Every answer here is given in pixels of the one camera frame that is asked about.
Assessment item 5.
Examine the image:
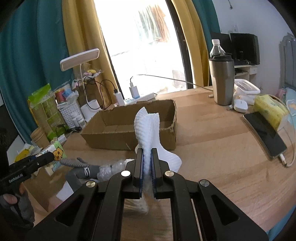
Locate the white foam sheet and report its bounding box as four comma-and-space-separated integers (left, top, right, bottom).
125, 106, 182, 214

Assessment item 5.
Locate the grey dotted sock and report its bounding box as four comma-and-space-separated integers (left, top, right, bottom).
60, 158, 100, 192

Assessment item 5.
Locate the clear bubble wrap piece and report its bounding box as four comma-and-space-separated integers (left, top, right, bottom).
97, 159, 133, 182

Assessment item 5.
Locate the left hand grey glove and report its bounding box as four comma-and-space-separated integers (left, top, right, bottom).
1, 183, 35, 223

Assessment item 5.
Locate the stack of paper cups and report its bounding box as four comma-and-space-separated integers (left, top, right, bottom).
30, 127, 50, 149

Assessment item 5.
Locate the cartoon print packet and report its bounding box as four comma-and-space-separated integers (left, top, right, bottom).
37, 141, 67, 176

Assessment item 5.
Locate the white paper sheet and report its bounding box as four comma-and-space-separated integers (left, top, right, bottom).
56, 181, 74, 201

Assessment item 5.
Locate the brown cardboard box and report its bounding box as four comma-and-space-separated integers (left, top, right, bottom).
81, 99, 177, 151

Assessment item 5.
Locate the green snack bag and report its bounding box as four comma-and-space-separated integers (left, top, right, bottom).
28, 83, 69, 141

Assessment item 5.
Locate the white pill bottle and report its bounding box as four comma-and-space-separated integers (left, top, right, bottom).
76, 116, 86, 129
71, 111, 80, 127

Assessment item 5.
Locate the white power strip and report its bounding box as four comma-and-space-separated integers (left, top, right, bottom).
124, 93, 156, 105

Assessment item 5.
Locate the white lattice basket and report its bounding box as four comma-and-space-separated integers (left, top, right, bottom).
57, 100, 84, 128

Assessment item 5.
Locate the white desk lamp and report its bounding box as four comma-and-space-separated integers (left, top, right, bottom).
60, 48, 101, 122

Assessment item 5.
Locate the red tin can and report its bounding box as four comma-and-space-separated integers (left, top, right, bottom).
55, 88, 66, 104

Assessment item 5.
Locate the brown paper bag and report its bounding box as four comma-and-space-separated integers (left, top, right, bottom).
75, 76, 104, 108

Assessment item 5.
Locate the plush toy bundle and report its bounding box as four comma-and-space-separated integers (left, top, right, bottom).
82, 69, 101, 78

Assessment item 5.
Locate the white computer mouse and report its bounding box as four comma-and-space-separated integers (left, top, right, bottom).
233, 99, 248, 113

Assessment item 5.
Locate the black smartphone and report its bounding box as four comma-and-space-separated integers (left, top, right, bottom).
242, 112, 287, 159

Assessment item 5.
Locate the teal curtain left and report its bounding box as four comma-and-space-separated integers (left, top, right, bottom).
1, 1, 72, 142

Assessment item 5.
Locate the teal curtain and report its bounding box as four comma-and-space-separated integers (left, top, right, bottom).
192, 0, 221, 52
1, 1, 72, 142

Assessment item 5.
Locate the yellow tissue pack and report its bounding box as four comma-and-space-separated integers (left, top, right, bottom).
253, 94, 290, 131

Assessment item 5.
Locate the steel travel tumbler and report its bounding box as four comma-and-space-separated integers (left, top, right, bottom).
209, 54, 235, 106

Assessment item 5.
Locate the white side desk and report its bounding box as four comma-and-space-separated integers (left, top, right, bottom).
234, 65, 257, 82

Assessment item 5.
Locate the yellow curtain right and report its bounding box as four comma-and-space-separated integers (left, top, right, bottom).
172, 0, 210, 87

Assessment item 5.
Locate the yellow curtain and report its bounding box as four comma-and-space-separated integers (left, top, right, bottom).
62, 1, 118, 108
172, 0, 210, 87

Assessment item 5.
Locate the clear water bottle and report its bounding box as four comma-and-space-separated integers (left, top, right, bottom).
210, 39, 226, 58

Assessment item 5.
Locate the yellow curtain left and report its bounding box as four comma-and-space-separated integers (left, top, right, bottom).
62, 1, 118, 108

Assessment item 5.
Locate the black monitor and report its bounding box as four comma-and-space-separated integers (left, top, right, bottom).
211, 32, 260, 65

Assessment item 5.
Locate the teal curtain right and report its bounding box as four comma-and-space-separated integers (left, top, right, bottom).
192, 0, 221, 52

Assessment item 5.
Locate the grey padded headboard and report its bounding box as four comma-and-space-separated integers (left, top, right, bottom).
279, 33, 295, 90

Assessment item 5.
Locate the white charger black cable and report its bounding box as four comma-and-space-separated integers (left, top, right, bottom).
83, 76, 125, 110

